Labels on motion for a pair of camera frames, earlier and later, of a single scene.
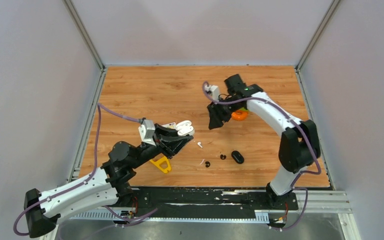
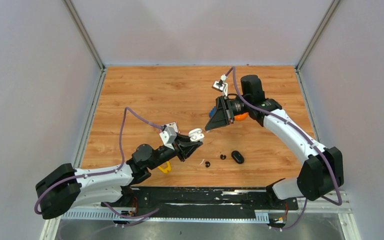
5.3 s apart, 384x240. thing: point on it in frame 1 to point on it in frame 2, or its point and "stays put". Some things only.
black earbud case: (237, 157) stays put
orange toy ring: (240, 115) stays put
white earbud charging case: (185, 128) to (195, 135)
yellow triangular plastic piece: (163, 163) stays put
